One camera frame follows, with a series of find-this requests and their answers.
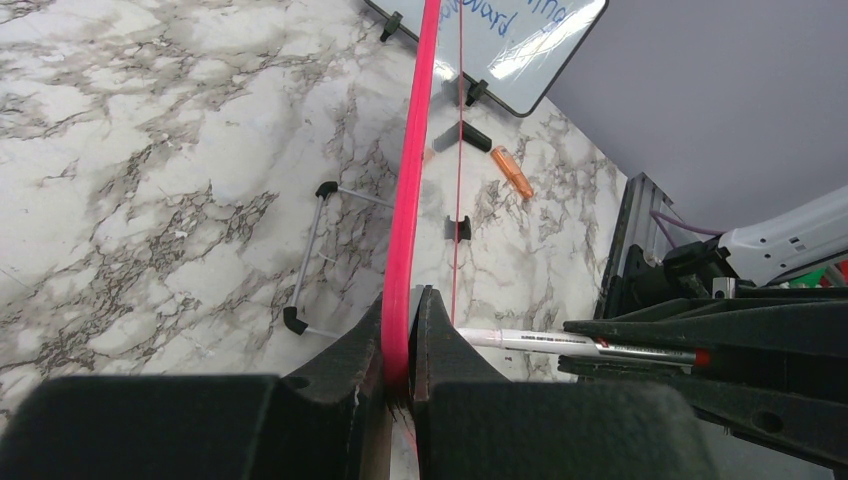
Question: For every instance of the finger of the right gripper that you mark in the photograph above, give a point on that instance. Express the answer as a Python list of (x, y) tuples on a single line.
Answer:
[(815, 327), (810, 429)]

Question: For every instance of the red white marker pen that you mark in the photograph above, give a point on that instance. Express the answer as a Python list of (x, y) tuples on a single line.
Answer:
[(584, 347)]

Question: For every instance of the pink framed whiteboard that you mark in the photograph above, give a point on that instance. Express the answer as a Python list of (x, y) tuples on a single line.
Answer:
[(414, 185)]

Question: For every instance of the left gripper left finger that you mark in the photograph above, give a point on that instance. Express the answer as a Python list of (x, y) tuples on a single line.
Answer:
[(325, 420)]

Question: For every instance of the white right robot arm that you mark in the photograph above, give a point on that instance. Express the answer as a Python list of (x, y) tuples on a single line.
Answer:
[(774, 360)]

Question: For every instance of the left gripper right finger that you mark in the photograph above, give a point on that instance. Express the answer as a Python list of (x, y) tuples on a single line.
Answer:
[(472, 422)]

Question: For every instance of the black framed written whiteboard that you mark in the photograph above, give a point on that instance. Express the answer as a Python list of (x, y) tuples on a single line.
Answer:
[(510, 51)]

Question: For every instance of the green capped black marker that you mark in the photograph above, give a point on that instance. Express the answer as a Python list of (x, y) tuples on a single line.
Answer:
[(462, 131)]

